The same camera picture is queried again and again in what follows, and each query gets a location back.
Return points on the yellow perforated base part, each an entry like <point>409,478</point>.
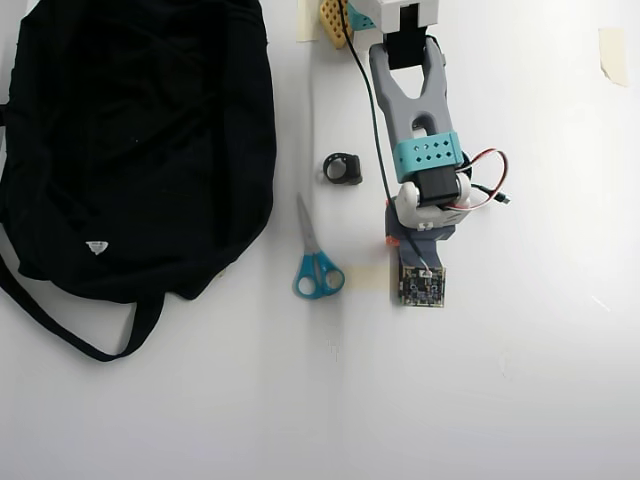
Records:
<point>332,20</point>

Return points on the white grey teal robot arm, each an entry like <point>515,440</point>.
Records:
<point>400,100</point>

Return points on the bare camera circuit board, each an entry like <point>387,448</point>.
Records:
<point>422,287</point>

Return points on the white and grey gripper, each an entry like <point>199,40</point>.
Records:
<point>391,231</point>

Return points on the torn beige masking tape piece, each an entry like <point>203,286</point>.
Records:
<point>614,55</point>

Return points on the black fabric bag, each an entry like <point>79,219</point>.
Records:
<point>125,150</point>

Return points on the narrow beige masking tape strip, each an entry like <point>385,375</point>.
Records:
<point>307,22</point>

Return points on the wide beige masking tape strip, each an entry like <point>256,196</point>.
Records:
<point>367,278</point>

